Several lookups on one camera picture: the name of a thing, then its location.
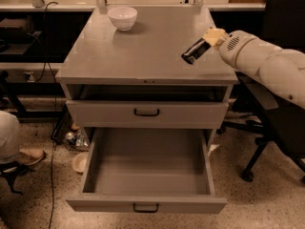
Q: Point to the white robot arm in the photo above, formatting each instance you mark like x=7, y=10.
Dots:
x=281, y=71

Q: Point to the soda can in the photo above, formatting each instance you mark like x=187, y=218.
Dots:
x=70, y=138

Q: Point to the open grey lower drawer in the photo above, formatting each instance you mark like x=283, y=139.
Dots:
x=148, y=166

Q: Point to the person leg light trousers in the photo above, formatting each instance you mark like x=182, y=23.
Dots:
x=9, y=137

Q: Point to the black stool base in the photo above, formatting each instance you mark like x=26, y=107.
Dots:
x=11, y=171

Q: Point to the closed grey upper drawer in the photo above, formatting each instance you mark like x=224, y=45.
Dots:
x=173, y=115

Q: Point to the small round tan plate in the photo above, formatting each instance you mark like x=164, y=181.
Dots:
x=78, y=163

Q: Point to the grey drawer cabinet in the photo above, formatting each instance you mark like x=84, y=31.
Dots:
x=145, y=63

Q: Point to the black upper drawer handle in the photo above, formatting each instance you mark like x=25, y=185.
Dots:
x=136, y=112

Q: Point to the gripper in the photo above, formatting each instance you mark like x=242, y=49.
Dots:
x=234, y=49

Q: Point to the wire basket with items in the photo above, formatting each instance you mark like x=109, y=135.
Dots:
x=81, y=144

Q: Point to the tan shoe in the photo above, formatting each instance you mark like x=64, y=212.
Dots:
x=30, y=157

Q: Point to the white ceramic bowl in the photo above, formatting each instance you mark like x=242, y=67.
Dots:
x=123, y=18

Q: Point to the wall power outlet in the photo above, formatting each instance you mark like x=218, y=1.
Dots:
x=29, y=76

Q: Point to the black office chair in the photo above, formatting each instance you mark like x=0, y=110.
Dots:
x=278, y=120

